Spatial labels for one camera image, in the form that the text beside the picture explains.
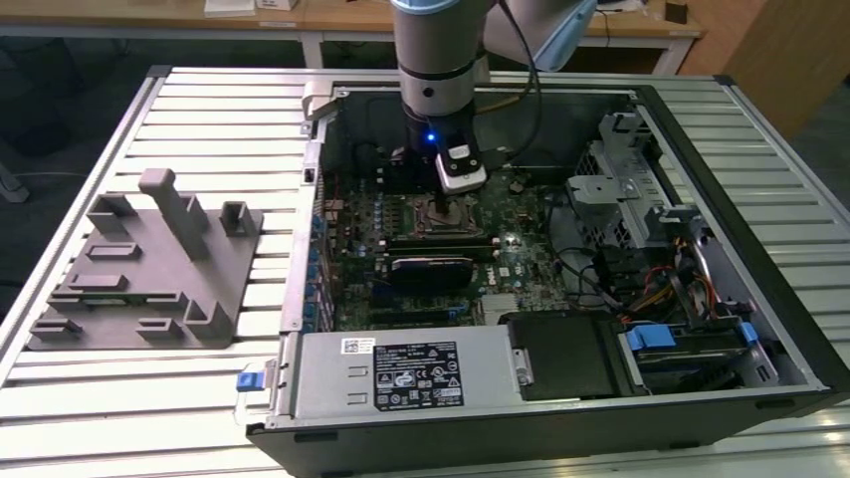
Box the blue disk carrier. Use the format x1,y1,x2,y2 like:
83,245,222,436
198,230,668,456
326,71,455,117
624,323,749,392

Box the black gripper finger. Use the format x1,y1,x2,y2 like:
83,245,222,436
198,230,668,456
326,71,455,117
431,192,461,221

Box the wooden cabinet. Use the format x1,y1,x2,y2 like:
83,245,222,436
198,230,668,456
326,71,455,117
681,0,850,135

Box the black expansion slot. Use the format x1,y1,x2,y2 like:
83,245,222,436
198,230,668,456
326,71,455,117
370,309,451,326

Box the black RAM stick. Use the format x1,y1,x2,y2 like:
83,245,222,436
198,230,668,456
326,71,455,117
390,246,497,262
387,237,491,250

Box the wooden desk white legs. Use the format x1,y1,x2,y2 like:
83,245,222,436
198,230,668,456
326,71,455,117
0,0,706,76

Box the grey plastic parts rack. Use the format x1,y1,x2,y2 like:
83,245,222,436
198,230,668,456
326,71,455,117
26,167,266,353

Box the silver chipset heatsink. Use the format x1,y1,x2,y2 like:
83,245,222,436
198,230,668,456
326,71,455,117
481,293,519,315

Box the yellow orange power wires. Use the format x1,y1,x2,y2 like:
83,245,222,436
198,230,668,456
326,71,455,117
628,283,674,314

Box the green motherboard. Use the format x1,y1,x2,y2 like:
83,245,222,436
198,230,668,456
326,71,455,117
318,171,600,333

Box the blue power supply latch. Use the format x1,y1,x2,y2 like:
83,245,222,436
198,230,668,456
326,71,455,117
237,361,281,394

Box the black graphics card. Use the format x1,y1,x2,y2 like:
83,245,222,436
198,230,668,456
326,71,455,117
389,256,477,295

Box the grey plastic bracket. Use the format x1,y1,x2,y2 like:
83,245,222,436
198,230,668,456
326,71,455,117
654,206,708,236

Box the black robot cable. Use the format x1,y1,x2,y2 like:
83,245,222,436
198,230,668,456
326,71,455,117
494,0,543,165

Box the black open PC case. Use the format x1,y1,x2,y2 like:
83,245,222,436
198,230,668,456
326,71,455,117
243,74,850,478

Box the metal socket cover frame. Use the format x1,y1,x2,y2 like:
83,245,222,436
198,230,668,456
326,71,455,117
415,193,483,237

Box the grey metal leg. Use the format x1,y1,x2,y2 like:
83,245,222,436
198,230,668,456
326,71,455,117
0,161,32,203

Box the CPU socket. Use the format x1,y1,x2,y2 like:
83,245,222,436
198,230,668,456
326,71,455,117
413,193,485,239

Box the silver power supply unit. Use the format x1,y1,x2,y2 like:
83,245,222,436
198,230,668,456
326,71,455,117
265,324,526,430

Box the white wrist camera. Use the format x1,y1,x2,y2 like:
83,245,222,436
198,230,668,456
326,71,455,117
434,143,490,194

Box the silver metal drive cage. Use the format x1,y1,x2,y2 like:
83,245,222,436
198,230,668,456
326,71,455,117
563,112,677,250

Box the silver square CPU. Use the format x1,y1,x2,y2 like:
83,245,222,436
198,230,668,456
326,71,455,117
427,198,473,228

